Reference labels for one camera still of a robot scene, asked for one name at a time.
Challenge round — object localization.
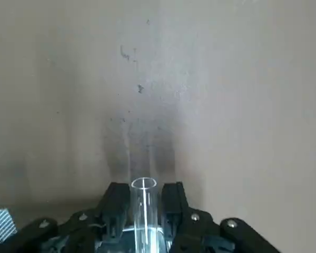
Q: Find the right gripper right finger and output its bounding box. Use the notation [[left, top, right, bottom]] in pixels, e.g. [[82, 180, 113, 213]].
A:
[[160, 181, 280, 253]]

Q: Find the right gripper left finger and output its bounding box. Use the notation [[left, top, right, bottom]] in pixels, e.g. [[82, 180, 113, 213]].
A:
[[5, 182, 134, 253]]

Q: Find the glass test tube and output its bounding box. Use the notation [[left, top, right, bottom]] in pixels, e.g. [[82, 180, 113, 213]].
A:
[[121, 177, 166, 253]]

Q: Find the wire gauze ceramic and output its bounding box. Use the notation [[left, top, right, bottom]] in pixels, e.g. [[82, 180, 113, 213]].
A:
[[0, 208, 18, 239]]

